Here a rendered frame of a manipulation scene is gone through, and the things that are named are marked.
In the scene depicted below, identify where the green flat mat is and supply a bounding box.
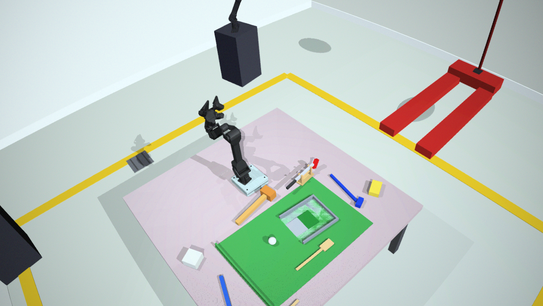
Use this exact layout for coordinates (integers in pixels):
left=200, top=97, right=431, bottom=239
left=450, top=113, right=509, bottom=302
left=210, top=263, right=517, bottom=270
left=218, top=177, right=373, bottom=306

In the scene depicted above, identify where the yellow rectangular block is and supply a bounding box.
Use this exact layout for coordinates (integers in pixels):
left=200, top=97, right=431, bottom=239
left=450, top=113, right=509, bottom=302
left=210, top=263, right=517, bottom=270
left=369, top=180, right=382, bottom=198

